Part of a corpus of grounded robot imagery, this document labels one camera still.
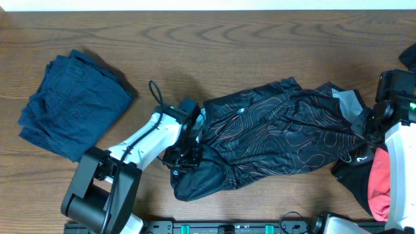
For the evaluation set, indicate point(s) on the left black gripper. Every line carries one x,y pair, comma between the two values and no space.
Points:
183,157

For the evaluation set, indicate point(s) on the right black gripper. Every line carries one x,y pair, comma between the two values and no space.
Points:
367,115

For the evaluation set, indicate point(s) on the black printed cycling jersey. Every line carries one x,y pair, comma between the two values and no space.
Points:
272,130

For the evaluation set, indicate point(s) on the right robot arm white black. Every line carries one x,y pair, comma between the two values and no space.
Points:
390,129

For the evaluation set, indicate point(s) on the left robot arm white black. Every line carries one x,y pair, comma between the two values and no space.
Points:
103,190

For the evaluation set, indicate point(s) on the black garment in pile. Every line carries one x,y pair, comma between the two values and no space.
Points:
354,175

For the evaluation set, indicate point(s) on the red garment in pile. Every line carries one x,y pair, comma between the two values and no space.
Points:
379,195

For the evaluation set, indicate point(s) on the black garment at right edge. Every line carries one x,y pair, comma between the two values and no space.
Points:
408,58

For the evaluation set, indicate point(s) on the folded navy blue shirt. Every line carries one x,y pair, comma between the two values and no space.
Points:
75,105

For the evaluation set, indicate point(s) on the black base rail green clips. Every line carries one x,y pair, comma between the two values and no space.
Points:
296,225

